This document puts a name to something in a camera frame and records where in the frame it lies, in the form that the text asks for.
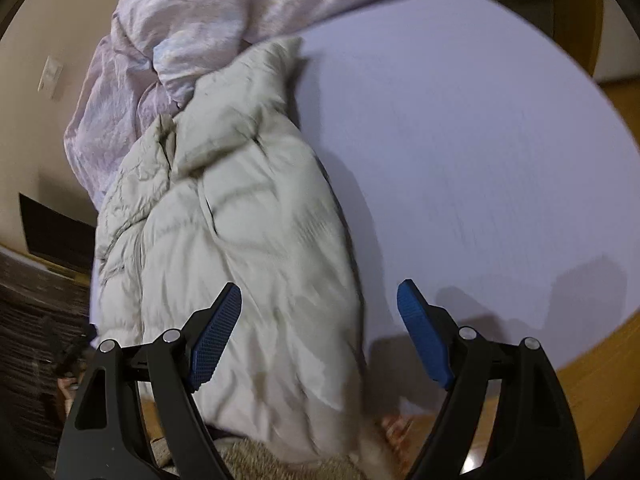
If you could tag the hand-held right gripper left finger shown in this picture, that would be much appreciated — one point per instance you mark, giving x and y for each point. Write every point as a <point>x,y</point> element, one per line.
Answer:
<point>215,340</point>

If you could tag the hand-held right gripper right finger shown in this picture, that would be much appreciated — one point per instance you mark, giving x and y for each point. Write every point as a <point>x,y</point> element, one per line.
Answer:
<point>420,335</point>

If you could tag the cream puffer jacket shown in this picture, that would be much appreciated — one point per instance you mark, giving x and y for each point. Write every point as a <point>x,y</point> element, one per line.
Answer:
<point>240,240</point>

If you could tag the dark slatted closet door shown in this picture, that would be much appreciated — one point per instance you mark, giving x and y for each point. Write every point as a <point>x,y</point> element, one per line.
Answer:
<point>30,320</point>

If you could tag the beige shaggy rug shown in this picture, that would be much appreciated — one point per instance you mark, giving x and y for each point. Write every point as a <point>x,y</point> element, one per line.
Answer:
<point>280,465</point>

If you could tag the bed with white sheet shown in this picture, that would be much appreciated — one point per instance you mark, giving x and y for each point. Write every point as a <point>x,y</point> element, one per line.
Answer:
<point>475,160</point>

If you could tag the pale pink crumpled duvet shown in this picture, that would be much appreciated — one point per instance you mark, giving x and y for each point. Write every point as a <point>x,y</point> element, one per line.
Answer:
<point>165,35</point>

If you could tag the white wall switch plate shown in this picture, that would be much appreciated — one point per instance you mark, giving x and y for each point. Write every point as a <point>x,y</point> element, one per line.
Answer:
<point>51,76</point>

